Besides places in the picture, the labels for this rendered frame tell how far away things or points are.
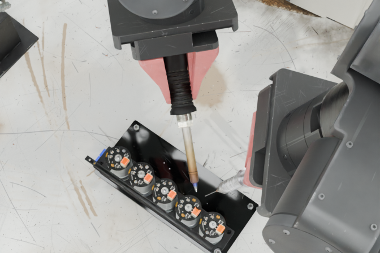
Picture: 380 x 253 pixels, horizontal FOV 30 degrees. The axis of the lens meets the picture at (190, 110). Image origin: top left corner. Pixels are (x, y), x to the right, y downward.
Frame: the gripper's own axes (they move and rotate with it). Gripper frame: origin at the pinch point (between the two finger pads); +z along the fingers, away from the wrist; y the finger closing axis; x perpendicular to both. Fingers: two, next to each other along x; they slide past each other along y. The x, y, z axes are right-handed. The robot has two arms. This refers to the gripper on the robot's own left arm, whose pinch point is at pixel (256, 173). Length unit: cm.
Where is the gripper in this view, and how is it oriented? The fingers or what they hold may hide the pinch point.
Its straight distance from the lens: 56.3
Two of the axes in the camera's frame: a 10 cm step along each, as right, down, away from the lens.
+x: 9.3, 2.3, 2.8
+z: -3.4, 2.8, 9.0
